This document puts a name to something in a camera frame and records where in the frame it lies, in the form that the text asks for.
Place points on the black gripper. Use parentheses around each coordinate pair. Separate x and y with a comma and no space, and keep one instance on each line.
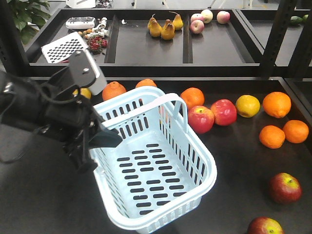
(72,120)

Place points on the light blue plastic basket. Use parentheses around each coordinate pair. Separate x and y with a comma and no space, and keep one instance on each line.
(160,170)

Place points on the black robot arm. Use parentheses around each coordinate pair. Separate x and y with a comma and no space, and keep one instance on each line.
(18,104)

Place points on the orange behind red apples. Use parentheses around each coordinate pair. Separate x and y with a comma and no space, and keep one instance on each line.
(193,97)

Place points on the yellow pear back left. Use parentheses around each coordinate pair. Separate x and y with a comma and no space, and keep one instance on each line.
(85,92)

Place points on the orange with knob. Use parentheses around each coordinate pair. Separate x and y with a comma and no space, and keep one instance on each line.
(146,82)

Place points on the red apple pair left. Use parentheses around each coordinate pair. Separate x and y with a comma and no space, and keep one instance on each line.
(201,119)

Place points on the red apple pair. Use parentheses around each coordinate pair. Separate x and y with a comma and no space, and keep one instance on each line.
(224,112)
(201,119)

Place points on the black rear display tray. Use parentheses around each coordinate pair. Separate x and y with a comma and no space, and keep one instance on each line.
(221,50)

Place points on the white perforated board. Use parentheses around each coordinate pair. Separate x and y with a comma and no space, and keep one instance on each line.
(63,48)

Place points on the red apple pair right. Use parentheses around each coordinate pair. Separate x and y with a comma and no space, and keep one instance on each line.
(224,112)

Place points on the white device with buttons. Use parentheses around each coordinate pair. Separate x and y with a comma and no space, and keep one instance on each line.
(80,23)

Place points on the yellow round fruit right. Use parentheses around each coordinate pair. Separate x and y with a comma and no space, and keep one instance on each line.
(247,106)

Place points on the green potted plant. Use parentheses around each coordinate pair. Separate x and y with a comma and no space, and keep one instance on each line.
(29,16)

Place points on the black wooden display table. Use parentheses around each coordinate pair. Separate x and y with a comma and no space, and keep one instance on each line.
(43,194)

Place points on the small orange lower left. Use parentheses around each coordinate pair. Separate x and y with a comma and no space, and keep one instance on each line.
(272,137)

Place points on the small orange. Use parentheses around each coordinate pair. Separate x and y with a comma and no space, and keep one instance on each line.
(296,131)
(272,137)

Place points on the large orange far right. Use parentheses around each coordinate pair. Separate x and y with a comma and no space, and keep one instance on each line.
(277,104)

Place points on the dark red apple left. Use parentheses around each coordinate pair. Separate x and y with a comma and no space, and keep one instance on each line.
(264,225)

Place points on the dark red apple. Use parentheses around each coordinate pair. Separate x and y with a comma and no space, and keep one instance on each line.
(264,225)
(284,188)

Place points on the dark red apple middle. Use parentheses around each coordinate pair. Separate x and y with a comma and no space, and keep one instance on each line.
(284,188)

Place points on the small orange lower right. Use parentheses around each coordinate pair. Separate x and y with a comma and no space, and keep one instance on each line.
(296,131)

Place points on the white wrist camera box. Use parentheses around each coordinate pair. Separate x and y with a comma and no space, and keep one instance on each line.
(87,70)

